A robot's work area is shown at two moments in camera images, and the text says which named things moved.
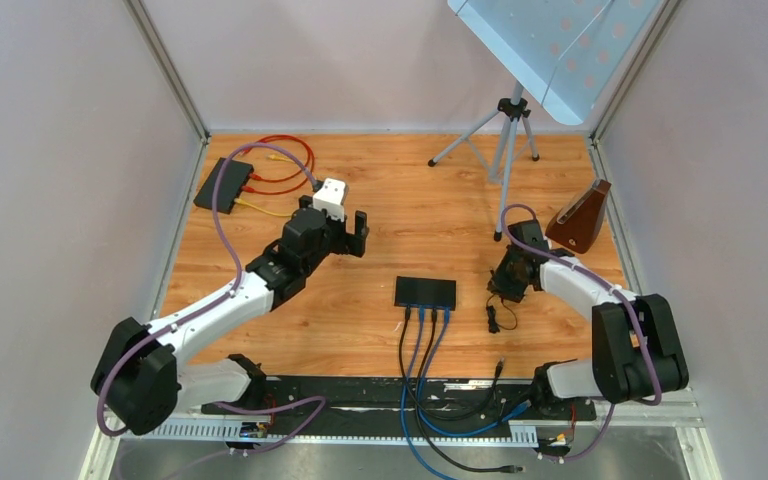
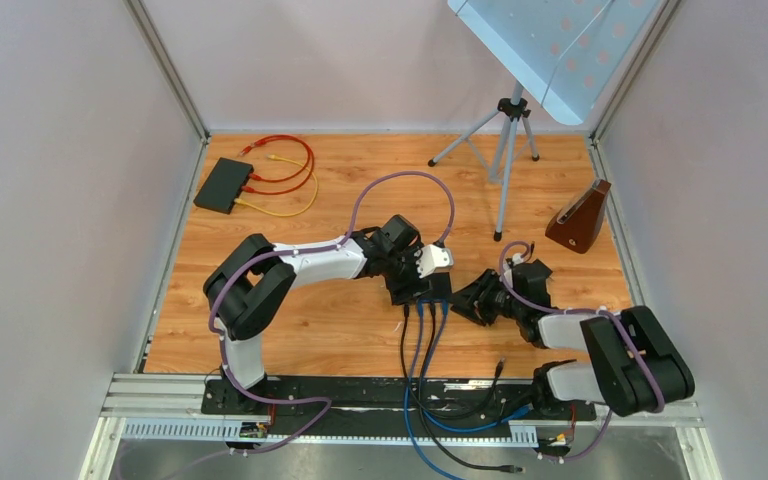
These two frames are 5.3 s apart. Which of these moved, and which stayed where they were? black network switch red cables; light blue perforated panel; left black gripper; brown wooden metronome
Moved: left black gripper
Stayed: black network switch red cables; light blue perforated panel; brown wooden metronome
